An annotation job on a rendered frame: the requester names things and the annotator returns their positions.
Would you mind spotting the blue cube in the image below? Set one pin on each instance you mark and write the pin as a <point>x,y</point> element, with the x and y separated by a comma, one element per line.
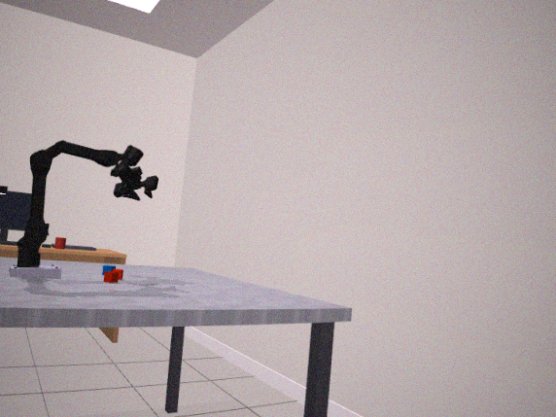
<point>108,268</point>

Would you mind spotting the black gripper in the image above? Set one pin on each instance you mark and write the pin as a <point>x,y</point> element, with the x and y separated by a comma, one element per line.
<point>127,188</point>

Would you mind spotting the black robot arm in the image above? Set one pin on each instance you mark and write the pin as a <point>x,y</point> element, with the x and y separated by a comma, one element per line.
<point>40,162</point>

